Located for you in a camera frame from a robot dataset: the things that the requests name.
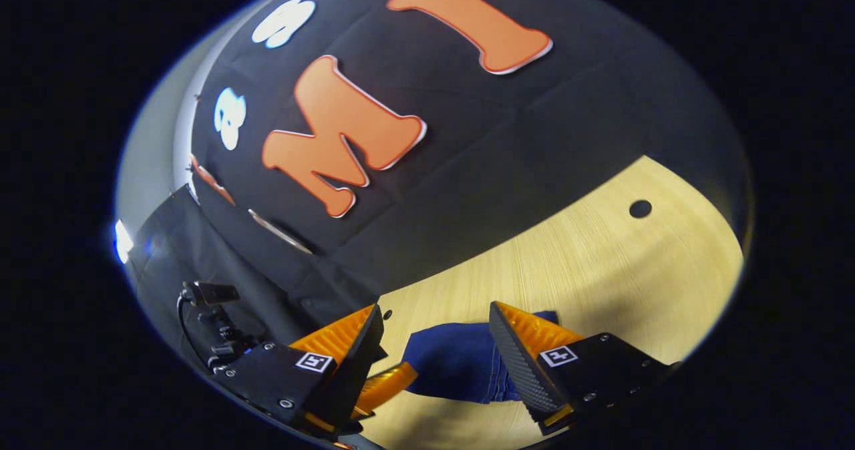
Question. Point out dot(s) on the blue denim jeans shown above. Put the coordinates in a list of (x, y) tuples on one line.
[(454, 363)]

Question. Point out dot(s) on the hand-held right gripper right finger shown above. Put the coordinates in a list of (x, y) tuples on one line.
[(521, 370)]

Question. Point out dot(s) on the bright ceiling light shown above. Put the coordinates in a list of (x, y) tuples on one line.
[(122, 240)]

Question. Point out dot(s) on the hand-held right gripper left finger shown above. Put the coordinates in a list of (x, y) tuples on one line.
[(354, 376)]

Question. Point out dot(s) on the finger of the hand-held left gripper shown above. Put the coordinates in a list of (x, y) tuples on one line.
[(391, 380)]

